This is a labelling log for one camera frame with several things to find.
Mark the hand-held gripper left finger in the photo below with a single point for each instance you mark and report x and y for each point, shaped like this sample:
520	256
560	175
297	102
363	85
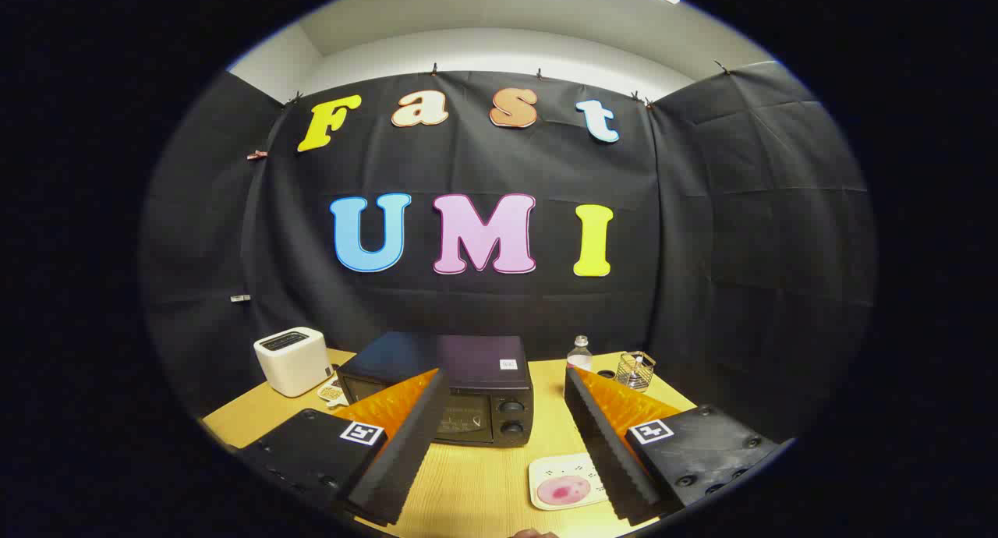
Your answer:
405	452

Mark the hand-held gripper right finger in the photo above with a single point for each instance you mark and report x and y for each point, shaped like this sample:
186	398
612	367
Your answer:
604	444

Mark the pink meat slice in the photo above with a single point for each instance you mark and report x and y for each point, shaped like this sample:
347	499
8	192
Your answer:
563	491

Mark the cream food tray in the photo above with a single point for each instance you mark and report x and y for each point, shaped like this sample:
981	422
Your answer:
546	472

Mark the black toaster oven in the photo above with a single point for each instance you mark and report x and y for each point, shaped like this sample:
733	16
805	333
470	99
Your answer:
475	359

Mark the white slot toaster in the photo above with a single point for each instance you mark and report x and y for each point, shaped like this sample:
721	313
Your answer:
292	362

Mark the clear plastic bottle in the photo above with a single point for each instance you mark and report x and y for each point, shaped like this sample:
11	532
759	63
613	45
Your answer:
579	357

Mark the small snack dish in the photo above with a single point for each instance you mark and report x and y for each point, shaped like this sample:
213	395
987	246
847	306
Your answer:
331	392

